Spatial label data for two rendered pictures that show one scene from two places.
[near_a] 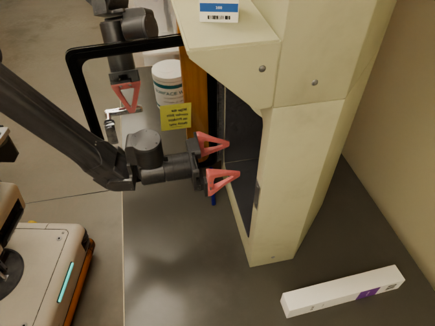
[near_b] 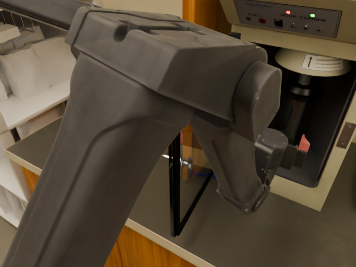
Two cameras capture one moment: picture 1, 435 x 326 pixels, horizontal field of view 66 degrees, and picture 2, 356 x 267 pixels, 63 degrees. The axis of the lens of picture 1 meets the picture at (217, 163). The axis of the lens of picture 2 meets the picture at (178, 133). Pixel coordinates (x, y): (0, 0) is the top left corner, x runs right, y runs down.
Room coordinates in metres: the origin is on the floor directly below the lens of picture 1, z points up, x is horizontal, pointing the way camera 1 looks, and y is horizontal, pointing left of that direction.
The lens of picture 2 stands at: (0.31, 0.57, 1.59)
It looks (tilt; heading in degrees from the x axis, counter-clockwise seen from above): 36 degrees down; 314
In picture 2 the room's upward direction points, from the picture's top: straight up
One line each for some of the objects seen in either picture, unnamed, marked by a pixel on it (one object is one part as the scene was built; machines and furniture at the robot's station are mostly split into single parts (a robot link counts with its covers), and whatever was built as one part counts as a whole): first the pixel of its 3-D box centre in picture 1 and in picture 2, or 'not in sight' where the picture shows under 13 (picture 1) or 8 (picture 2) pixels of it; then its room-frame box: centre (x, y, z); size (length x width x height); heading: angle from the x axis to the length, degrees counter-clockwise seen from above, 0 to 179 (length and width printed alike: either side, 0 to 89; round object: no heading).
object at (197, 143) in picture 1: (210, 150); not in sight; (0.55, 0.02, 1.17); 0.09 x 0.07 x 0.07; 102
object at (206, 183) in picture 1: (217, 172); (292, 144); (0.48, 0.00, 1.17); 0.09 x 0.07 x 0.07; 102
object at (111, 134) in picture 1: (111, 133); (187, 170); (0.59, 0.25, 1.18); 0.02 x 0.02 x 0.06; 17
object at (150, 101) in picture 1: (156, 118); (201, 137); (0.64, 0.15, 1.19); 0.30 x 0.01 x 0.40; 107
